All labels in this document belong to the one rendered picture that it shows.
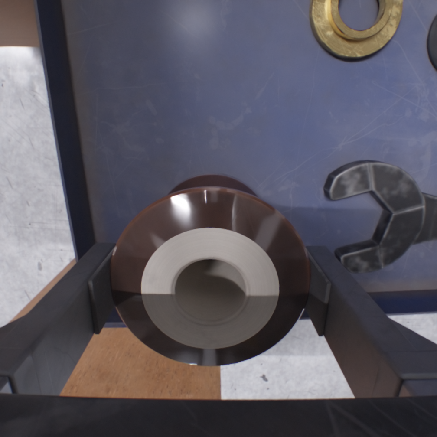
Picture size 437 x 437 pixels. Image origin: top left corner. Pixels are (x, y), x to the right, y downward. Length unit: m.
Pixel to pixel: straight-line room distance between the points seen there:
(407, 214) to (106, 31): 0.26
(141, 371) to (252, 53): 0.41
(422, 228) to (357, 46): 0.15
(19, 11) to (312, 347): 1.50
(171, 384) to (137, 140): 0.33
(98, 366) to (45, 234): 0.92
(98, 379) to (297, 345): 1.14
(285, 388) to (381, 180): 1.48
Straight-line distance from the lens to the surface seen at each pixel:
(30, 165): 1.31
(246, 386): 1.63
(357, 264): 0.27
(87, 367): 0.50
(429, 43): 0.28
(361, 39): 0.25
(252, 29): 0.24
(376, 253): 0.27
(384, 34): 0.26
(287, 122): 0.24
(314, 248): 0.16
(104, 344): 0.53
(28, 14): 0.80
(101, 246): 0.16
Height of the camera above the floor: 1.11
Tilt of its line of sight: 73 degrees down
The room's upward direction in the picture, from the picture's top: 178 degrees clockwise
